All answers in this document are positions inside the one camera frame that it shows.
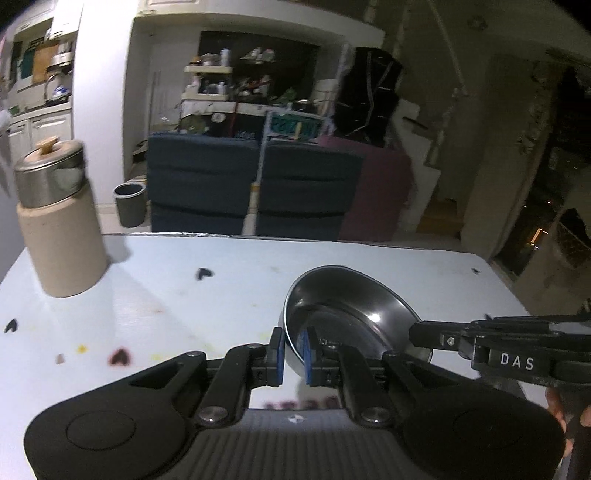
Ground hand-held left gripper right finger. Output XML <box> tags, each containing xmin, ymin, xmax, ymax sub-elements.
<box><xmin>300</xmin><ymin>327</ymin><xmax>463</xmax><ymax>427</ymax></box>

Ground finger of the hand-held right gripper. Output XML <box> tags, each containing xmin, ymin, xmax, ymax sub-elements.
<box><xmin>409</xmin><ymin>320</ymin><xmax>482</xmax><ymax>359</ymax></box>

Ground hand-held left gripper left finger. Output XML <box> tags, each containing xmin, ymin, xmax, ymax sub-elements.
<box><xmin>129</xmin><ymin>327</ymin><xmax>285</xmax><ymax>426</ymax></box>

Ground small round steel bowl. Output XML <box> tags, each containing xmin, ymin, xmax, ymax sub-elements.
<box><xmin>278</xmin><ymin>265</ymin><xmax>434</xmax><ymax>385</ymax></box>

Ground person's right hand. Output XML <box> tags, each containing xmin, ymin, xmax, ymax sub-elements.
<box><xmin>545</xmin><ymin>387</ymin><xmax>591</xmax><ymax>439</ymax></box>

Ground white staircase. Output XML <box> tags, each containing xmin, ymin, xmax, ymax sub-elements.
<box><xmin>392</xmin><ymin>99</ymin><xmax>463</xmax><ymax>241</ymax></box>

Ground purple chair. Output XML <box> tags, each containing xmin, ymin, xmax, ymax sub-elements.
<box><xmin>318</xmin><ymin>135</ymin><xmax>414</xmax><ymax>243</ymax></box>

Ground dark blue chair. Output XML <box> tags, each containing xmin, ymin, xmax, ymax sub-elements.
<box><xmin>255</xmin><ymin>138</ymin><xmax>366</xmax><ymax>241</ymax></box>
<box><xmin>147</xmin><ymin>131</ymin><xmax>260</xmax><ymax>234</ymax></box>

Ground white mop pole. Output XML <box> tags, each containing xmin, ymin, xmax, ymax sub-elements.
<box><xmin>242</xmin><ymin>111</ymin><xmax>274</xmax><ymax>237</ymax></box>

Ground grey trash bin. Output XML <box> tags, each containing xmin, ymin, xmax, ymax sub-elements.
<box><xmin>113</xmin><ymin>181</ymin><xmax>149</xmax><ymax>229</ymax></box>

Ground teal sign box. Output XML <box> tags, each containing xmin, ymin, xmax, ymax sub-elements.
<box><xmin>268</xmin><ymin>113</ymin><xmax>324</xmax><ymax>142</ymax></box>

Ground beige jug with steel lid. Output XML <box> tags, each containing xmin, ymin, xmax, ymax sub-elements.
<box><xmin>13</xmin><ymin>135</ymin><xmax>110</xmax><ymax>299</ymax></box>

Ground black vest with white trim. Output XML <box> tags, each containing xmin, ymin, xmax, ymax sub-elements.
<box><xmin>338</xmin><ymin>46</ymin><xmax>406</xmax><ymax>149</ymax></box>

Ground black cluttered shelf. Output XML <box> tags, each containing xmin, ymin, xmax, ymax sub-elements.
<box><xmin>233</xmin><ymin>46</ymin><xmax>279</xmax><ymax>106</ymax></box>

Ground stair railing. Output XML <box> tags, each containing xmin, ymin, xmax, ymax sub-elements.
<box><xmin>425</xmin><ymin>0</ymin><xmax>468</xmax><ymax>114</ymax></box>

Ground white shelf cart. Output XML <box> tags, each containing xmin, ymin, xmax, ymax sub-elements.
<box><xmin>181</xmin><ymin>64</ymin><xmax>234</xmax><ymax>103</ymax></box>

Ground white kitchen lower cabinets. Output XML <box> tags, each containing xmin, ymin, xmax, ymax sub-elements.
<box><xmin>0</xmin><ymin>108</ymin><xmax>75</xmax><ymax>197</ymax></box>

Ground white kitchen cabinets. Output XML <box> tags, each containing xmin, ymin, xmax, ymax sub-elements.
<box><xmin>11</xmin><ymin>0</ymin><xmax>85</xmax><ymax>43</ymax></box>
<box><xmin>0</xmin><ymin>108</ymin><xmax>75</xmax><ymax>197</ymax></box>

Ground white kitchen upper cabinets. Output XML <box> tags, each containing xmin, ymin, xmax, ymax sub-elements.
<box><xmin>11</xmin><ymin>0</ymin><xmax>85</xmax><ymax>43</ymax></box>

